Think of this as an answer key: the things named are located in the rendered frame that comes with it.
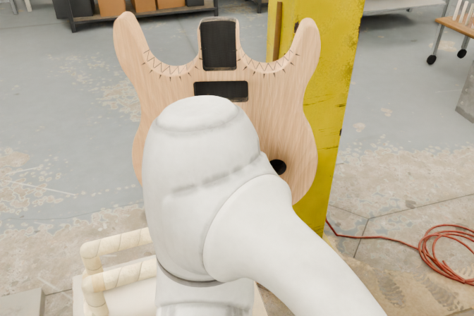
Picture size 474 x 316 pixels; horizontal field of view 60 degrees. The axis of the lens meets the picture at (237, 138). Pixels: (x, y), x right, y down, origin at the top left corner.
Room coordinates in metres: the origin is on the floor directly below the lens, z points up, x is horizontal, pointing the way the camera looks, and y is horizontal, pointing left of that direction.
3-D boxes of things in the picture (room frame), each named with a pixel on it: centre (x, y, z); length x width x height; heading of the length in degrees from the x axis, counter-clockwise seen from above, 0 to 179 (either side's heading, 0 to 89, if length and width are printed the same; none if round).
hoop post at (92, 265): (0.53, 0.29, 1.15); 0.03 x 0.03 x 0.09
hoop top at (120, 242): (0.55, 0.21, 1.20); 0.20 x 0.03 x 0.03; 109
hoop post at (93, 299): (0.45, 0.26, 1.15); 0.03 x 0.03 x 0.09
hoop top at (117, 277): (0.48, 0.19, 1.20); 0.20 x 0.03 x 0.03; 109
